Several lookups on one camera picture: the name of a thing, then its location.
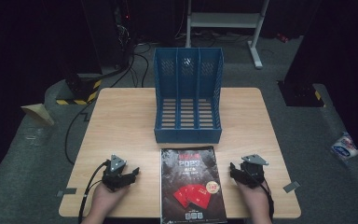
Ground beige cardboard wedge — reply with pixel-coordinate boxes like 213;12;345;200
20;103;56;127

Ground grey tape strip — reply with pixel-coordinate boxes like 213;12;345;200
56;187;78;198
282;180;302;193

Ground white metal stand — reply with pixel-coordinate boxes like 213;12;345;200
184;0;270;70

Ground person's left hand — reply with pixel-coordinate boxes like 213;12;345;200
89;182;131;217

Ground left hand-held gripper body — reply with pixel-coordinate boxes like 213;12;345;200
102;154;129;192

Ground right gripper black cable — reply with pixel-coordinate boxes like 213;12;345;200
260;179;275;222

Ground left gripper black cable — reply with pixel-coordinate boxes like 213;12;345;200
77;160;110;224

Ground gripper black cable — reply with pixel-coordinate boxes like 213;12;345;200
77;160;110;224
260;179;275;222

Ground blue plastic file rack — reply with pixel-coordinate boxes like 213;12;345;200
153;47;225;145

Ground dark equipment tower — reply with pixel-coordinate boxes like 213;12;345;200
80;0;138;71

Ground small red object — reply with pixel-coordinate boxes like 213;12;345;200
275;32;290;44

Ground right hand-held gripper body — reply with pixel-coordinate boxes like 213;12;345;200
240;154;270;189

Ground person's right hand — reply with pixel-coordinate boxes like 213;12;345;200
236;181;272;217

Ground white tissue packet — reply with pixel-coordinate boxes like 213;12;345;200
330;131;358;161

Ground black book with red print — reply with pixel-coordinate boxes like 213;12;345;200
159;146;228;224

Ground black floor cable bundle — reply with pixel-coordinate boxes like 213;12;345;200
109;41;153;89

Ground black stand base yellow stripes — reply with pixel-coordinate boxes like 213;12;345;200
55;72;103;106
277;80;327;108

